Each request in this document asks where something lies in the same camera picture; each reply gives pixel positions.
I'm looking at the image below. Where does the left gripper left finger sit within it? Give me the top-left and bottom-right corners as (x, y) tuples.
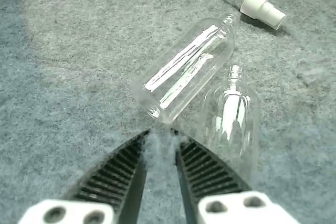
(17, 129), (151, 224)

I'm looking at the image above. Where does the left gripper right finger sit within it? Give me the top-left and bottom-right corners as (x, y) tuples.
(170, 127), (303, 224)

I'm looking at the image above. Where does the white spray top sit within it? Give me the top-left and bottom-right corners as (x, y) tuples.
(203, 0), (287, 30)

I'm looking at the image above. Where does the clear plastic bottle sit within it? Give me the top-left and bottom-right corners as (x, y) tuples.
(202, 63), (262, 190)
(129, 13), (236, 125)

